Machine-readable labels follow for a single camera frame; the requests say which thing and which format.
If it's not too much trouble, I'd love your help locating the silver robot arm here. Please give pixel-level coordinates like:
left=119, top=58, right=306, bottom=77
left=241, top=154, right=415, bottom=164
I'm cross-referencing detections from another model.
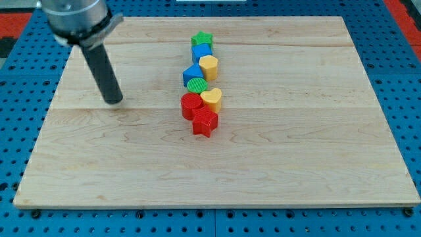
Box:
left=37, top=0, right=124, bottom=49

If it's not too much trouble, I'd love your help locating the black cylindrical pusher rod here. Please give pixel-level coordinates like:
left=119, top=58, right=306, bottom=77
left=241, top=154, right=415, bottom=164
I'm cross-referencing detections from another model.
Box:
left=82, top=44, right=123, bottom=105

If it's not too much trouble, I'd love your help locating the red cylinder block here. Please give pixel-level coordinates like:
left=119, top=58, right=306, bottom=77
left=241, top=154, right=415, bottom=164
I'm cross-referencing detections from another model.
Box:
left=180, top=92, right=203, bottom=120

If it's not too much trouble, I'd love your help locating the yellow heart block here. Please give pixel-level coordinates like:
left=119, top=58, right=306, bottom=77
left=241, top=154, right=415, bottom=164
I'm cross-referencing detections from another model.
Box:
left=200, top=88, right=222, bottom=113

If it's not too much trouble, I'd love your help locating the blue cube block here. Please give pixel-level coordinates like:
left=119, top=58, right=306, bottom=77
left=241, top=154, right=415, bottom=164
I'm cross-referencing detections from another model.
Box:
left=191, top=43, right=213, bottom=63

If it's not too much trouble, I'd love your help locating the green star block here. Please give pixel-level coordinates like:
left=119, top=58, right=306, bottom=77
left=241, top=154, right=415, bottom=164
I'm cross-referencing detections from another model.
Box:
left=191, top=31, right=213, bottom=49

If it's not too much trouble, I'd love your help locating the yellow hexagon block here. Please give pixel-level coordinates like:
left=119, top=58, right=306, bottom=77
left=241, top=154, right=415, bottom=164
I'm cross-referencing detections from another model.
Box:
left=199, top=55, right=218, bottom=81

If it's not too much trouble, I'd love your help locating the blue triangle block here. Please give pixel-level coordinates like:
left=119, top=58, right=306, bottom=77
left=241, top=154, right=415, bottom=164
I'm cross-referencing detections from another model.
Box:
left=182, top=63, right=204, bottom=87

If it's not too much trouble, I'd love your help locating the wooden board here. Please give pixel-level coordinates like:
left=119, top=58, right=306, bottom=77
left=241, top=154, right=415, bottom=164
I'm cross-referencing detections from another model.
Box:
left=14, top=16, right=420, bottom=209

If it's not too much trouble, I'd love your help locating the red star block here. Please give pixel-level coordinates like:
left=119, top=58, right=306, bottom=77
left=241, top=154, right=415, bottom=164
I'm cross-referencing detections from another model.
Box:
left=192, top=105, right=218, bottom=138

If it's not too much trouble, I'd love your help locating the green cylinder block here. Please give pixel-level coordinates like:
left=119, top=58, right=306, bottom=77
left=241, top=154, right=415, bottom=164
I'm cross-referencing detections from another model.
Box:
left=187, top=78, right=208, bottom=93

